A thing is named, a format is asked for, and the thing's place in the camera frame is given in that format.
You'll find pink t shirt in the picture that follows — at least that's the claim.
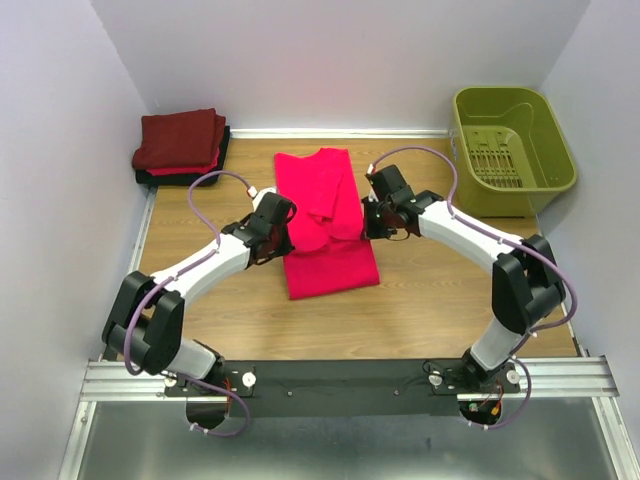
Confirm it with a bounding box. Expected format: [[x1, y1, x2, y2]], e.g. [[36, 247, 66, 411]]
[[274, 148, 380, 300]]

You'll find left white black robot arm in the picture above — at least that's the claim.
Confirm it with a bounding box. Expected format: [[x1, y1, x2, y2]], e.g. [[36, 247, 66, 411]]
[[102, 188, 297, 395]]

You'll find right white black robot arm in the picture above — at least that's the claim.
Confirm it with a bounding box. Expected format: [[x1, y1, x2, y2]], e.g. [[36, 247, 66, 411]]
[[362, 165, 566, 392]]

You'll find folded bright red shirt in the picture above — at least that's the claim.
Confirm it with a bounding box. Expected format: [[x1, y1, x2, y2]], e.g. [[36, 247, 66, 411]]
[[147, 148, 220, 176]]

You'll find folded black shirt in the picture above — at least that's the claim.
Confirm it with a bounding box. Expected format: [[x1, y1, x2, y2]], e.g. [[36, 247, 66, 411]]
[[133, 124, 232, 189]]

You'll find folded dark red shirt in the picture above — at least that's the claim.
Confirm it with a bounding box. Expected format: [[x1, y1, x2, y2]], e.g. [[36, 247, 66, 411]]
[[132, 108, 227, 170]]

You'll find olive green plastic bin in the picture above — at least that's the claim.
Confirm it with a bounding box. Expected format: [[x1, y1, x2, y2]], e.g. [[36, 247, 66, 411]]
[[449, 86, 577, 218]]

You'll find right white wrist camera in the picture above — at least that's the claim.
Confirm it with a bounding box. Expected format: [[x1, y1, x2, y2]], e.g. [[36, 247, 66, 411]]
[[365, 164, 379, 202]]

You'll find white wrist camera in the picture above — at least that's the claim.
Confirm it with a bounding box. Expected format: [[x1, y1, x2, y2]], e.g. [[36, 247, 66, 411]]
[[365, 164, 379, 202], [247, 186, 277, 210]]

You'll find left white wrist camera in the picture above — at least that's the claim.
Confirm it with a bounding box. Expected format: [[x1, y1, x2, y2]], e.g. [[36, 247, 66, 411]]
[[247, 186, 277, 210]]

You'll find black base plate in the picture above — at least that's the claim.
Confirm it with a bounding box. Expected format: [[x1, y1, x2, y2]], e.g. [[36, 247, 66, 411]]
[[164, 358, 521, 420]]

